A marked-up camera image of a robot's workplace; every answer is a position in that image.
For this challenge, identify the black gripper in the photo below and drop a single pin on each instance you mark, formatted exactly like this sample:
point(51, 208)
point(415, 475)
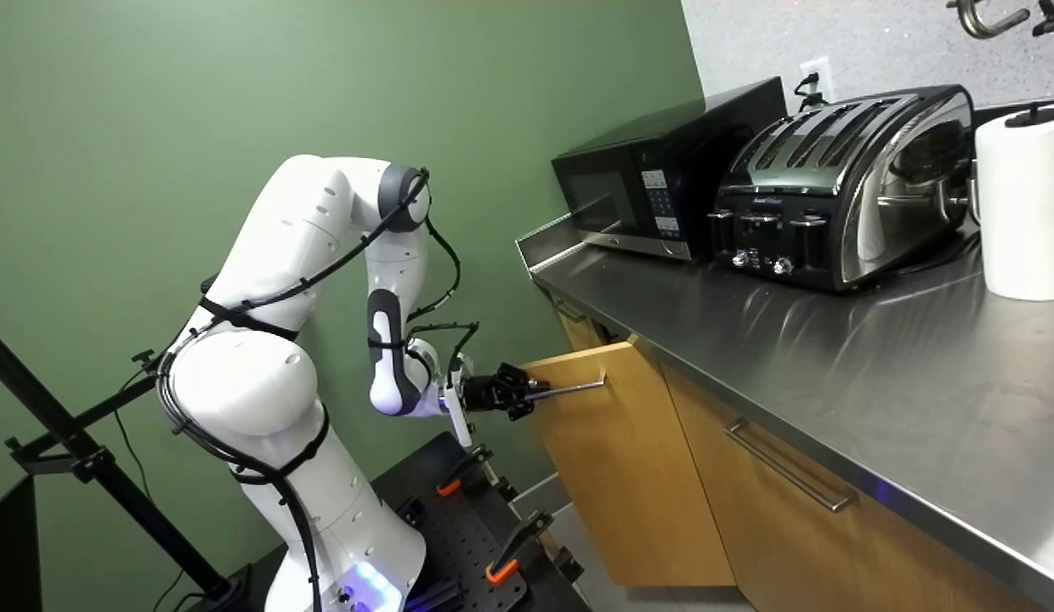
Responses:
point(491, 391)

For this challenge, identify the wooden cabinet door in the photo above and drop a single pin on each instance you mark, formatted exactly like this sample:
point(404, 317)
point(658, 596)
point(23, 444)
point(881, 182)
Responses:
point(800, 530)
point(629, 477)

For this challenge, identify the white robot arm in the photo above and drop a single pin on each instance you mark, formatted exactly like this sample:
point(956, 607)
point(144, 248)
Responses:
point(276, 293)

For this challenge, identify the black orange spring clamp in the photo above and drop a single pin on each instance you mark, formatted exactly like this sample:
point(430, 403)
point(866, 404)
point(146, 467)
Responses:
point(514, 555)
point(451, 486)

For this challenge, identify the black microwave oven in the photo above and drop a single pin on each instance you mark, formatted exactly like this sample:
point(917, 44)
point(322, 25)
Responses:
point(664, 170)

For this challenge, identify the stainless steel appliance edge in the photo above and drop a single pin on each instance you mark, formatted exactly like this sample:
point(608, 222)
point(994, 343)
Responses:
point(867, 376)

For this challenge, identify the black chrome toaster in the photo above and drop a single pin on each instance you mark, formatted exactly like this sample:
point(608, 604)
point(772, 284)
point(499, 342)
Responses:
point(845, 187)

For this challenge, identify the white paper towel roll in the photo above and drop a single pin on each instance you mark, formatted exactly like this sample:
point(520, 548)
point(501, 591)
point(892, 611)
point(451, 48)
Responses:
point(1024, 206)

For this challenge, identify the white wall outlet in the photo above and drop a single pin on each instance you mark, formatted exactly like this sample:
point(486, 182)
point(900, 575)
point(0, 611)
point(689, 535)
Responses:
point(814, 82)

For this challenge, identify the black camera tripod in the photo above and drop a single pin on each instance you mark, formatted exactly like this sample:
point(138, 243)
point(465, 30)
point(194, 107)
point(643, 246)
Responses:
point(87, 453)

